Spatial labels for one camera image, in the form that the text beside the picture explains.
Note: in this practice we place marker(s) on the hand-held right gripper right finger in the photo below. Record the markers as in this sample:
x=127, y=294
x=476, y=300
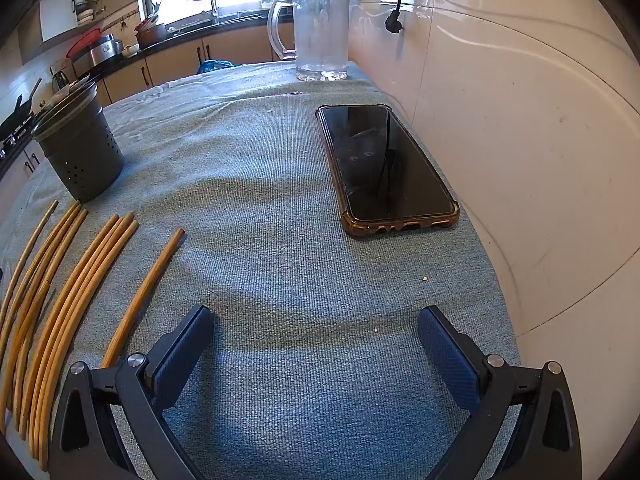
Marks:
x=445, y=355

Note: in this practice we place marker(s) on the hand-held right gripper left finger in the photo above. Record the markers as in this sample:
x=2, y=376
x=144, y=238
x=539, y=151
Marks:
x=182, y=355

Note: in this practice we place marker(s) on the bunch of wooden chopsticks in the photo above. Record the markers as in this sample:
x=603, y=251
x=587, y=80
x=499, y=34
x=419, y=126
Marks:
x=105, y=245

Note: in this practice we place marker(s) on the grey perforated chopstick holder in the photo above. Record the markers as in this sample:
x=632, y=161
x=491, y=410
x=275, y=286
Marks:
x=82, y=155

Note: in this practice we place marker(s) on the brown pot with utensils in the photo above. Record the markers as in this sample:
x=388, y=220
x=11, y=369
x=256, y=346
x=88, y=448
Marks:
x=150, y=36

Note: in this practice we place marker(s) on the teal tablecloth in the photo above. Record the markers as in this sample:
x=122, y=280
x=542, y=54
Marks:
x=280, y=260

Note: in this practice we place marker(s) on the black smartphone in brown case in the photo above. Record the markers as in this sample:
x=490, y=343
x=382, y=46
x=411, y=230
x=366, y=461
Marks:
x=390, y=170

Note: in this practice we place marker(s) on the black wok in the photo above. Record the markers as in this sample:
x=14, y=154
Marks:
x=12, y=122

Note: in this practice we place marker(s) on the blue plastic bag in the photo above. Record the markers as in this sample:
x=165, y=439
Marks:
x=215, y=66

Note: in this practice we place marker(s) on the steel kettle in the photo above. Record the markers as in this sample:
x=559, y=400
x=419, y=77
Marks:
x=60, y=79

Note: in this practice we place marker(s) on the beige base cabinets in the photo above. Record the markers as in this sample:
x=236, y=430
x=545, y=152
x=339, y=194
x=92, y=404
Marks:
x=230, y=50

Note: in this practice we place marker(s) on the steel rice cooker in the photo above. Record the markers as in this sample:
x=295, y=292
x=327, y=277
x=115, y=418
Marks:
x=105, y=51

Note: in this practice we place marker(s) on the red plastic colander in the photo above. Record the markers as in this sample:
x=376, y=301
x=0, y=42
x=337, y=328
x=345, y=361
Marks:
x=80, y=42

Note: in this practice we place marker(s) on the clear glass beer mug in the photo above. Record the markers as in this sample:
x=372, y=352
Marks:
x=320, y=30

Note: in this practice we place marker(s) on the chrome kitchen faucet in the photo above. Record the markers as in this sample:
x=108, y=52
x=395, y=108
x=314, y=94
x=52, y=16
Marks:
x=214, y=7

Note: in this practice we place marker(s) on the stacked white dishes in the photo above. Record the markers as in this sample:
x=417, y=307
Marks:
x=82, y=10

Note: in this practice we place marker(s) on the white wall cabinets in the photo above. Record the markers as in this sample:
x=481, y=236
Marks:
x=60, y=15

